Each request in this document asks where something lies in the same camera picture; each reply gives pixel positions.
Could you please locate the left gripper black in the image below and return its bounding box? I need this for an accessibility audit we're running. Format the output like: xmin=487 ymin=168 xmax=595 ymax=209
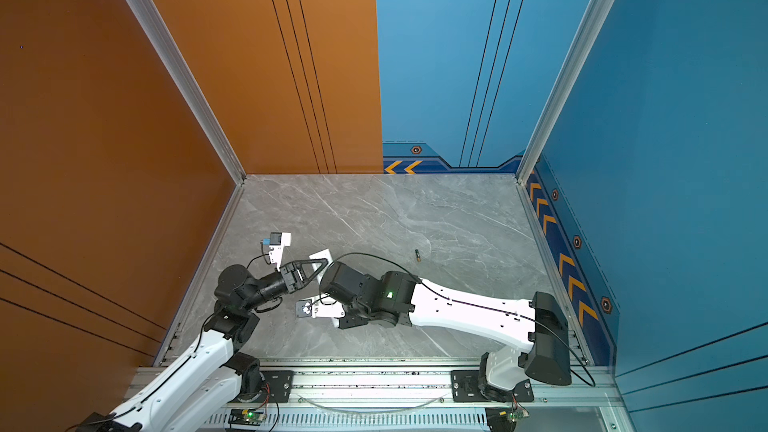
xmin=242 ymin=260 xmax=326 ymax=317

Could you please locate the white remote control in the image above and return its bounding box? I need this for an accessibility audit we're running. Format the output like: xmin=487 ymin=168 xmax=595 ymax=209
xmin=309 ymin=248 xmax=333 ymax=272

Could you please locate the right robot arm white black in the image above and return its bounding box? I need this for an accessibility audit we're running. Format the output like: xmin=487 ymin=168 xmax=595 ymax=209
xmin=303 ymin=262 xmax=572 ymax=402

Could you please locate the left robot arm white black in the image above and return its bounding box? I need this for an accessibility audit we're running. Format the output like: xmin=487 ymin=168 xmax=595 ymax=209
xmin=72 ymin=255 xmax=331 ymax=431

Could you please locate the green circuit board left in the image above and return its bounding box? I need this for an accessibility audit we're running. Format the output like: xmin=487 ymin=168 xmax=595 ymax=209
xmin=227 ymin=409 xmax=267 ymax=428

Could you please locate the circuit board right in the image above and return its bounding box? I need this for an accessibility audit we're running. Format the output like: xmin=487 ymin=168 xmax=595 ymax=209
xmin=485 ymin=408 xmax=530 ymax=432

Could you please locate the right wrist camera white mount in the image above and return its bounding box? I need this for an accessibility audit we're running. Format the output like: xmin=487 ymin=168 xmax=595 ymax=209
xmin=295 ymin=296 xmax=346 ymax=319

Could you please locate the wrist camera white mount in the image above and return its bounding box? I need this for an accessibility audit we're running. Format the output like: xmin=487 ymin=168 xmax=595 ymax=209
xmin=295 ymin=296 xmax=346 ymax=319
xmin=261 ymin=232 xmax=292 ymax=269

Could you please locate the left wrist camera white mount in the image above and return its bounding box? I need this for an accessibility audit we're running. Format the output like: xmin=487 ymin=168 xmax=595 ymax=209
xmin=261 ymin=232 xmax=292 ymax=269

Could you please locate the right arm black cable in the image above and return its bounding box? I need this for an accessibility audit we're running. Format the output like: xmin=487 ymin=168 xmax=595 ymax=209
xmin=317 ymin=251 xmax=598 ymax=388

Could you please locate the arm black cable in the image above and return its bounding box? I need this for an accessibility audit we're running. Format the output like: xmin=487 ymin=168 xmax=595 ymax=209
xmin=317 ymin=251 xmax=598 ymax=388
xmin=65 ymin=254 xmax=283 ymax=432

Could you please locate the aluminium rail frame front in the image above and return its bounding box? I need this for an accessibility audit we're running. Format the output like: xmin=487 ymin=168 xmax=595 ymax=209
xmin=107 ymin=356 xmax=637 ymax=432

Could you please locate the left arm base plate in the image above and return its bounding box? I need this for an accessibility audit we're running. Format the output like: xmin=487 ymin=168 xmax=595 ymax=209
xmin=235 ymin=370 xmax=295 ymax=404

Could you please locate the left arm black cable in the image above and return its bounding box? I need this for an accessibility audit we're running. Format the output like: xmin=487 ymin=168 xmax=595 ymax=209
xmin=65 ymin=254 xmax=283 ymax=432

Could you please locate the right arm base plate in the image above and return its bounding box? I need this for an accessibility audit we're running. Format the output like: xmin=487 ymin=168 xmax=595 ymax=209
xmin=450 ymin=369 xmax=535 ymax=403

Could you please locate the left aluminium corner post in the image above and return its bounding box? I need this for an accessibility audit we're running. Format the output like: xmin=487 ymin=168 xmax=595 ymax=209
xmin=125 ymin=0 xmax=247 ymax=186

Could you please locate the aluminium corner post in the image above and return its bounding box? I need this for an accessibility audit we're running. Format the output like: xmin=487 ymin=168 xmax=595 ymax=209
xmin=125 ymin=0 xmax=247 ymax=186
xmin=516 ymin=0 xmax=615 ymax=186

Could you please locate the right aluminium corner post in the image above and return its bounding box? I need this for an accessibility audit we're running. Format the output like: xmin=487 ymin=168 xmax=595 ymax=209
xmin=516 ymin=0 xmax=615 ymax=186

